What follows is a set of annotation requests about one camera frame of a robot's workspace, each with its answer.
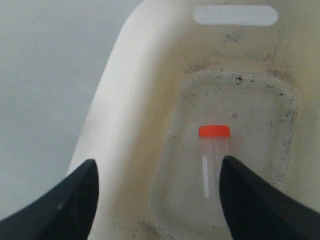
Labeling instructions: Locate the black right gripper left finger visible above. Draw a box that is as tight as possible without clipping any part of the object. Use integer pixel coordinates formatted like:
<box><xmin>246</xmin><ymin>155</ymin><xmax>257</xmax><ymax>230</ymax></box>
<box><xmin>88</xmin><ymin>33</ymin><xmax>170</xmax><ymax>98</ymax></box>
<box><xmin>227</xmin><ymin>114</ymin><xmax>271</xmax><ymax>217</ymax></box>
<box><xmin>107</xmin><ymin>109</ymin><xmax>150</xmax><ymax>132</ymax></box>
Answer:
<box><xmin>0</xmin><ymin>159</ymin><xmax>99</xmax><ymax>240</ymax></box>

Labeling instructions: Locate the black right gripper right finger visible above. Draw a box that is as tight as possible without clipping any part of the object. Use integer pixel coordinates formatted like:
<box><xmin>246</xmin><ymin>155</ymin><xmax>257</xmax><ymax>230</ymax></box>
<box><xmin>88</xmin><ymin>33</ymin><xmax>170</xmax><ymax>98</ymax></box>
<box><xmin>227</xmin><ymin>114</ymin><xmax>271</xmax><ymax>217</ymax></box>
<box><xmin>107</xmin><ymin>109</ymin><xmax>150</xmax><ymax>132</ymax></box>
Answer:
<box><xmin>219</xmin><ymin>156</ymin><xmax>320</xmax><ymax>240</ymax></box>

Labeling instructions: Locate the orange-capped tube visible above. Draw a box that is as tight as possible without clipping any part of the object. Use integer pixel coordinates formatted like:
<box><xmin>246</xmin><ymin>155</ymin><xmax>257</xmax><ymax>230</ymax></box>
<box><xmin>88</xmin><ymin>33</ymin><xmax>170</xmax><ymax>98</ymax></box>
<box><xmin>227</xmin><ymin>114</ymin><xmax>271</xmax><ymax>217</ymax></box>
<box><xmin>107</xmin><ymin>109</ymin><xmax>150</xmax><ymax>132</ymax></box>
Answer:
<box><xmin>198</xmin><ymin>125</ymin><xmax>231</xmax><ymax>201</ymax></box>

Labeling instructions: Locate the cream plastic bin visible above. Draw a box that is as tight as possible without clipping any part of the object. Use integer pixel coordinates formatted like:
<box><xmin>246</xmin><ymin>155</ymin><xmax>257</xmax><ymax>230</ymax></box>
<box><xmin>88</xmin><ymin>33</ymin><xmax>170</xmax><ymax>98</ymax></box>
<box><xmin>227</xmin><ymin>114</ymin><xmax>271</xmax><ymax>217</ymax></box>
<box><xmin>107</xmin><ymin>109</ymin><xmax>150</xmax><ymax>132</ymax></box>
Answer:
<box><xmin>69</xmin><ymin>0</ymin><xmax>320</xmax><ymax>240</ymax></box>

